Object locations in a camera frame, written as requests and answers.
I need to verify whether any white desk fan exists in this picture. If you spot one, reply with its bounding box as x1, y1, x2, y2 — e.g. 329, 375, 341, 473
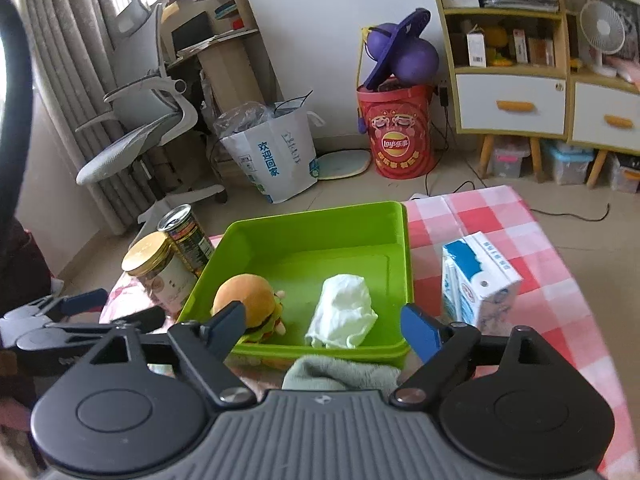
579, 0, 626, 78

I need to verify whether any red chips bucket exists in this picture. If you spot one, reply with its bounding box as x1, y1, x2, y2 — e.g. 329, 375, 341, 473
357, 78, 435, 180

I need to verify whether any purple bounce ball toy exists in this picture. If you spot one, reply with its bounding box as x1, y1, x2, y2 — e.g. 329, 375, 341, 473
363, 8, 439, 91

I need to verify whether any white cloth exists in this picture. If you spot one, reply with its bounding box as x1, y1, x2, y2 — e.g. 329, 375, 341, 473
305, 274, 378, 350

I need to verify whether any round bathroom scale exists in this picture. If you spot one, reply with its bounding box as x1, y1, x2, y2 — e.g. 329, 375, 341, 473
317, 150, 371, 181

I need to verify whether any clear storage box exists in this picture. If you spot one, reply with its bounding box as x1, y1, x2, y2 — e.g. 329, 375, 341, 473
488, 136, 530, 179

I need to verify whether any grey green towel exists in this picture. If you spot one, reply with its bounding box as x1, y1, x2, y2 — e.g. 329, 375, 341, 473
282, 356, 401, 394

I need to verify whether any hamburger plush toy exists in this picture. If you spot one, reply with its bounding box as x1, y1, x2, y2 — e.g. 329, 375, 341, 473
210, 273, 286, 344

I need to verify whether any wooden desk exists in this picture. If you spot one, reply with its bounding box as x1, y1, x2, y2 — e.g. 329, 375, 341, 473
157, 0, 280, 112

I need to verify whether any green plastic bin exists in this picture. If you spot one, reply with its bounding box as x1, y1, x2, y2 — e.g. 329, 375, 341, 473
179, 202, 413, 370

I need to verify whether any pink checkered tablecloth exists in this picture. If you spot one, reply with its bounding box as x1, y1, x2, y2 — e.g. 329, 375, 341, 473
98, 184, 639, 478

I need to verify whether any green drink can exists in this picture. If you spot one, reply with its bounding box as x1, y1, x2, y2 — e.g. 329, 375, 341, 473
157, 204, 215, 276

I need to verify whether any black left-hand gripper tool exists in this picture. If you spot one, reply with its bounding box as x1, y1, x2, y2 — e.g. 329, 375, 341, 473
1, 288, 166, 377

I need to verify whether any blue white milk carton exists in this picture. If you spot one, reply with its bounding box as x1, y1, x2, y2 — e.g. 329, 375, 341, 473
440, 232, 523, 336

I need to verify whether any blue lid storage box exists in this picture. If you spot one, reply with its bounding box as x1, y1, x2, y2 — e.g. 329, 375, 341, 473
541, 140, 594, 185

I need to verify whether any grey office chair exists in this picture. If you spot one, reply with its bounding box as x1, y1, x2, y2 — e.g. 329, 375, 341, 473
74, 0, 228, 229

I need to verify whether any gold lid glass jar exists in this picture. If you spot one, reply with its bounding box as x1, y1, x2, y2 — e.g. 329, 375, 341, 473
122, 232, 196, 318

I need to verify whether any wooden cabinet with drawers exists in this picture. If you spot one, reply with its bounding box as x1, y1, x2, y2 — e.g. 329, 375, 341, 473
436, 0, 639, 185

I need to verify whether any white paper shopping bag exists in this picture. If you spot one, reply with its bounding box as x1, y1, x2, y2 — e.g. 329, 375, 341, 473
214, 94, 326, 204

